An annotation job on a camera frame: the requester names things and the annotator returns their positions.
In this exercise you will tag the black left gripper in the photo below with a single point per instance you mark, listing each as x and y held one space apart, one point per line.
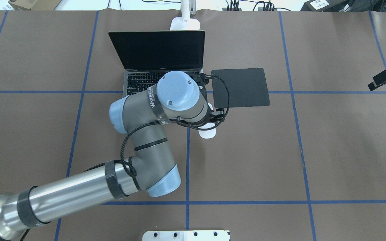
215 116

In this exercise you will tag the black mouse pad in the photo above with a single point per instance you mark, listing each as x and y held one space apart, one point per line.
238 88

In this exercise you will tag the cardboard box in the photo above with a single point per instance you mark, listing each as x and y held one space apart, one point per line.
34 5

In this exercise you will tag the black power strip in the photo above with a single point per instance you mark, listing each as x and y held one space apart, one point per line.
249 5

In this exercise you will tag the grey laptop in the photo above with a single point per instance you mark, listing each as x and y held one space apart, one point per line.
147 55

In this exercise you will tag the white computer mouse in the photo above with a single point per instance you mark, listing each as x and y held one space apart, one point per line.
208 132

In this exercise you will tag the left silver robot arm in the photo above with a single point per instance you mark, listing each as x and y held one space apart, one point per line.
145 161

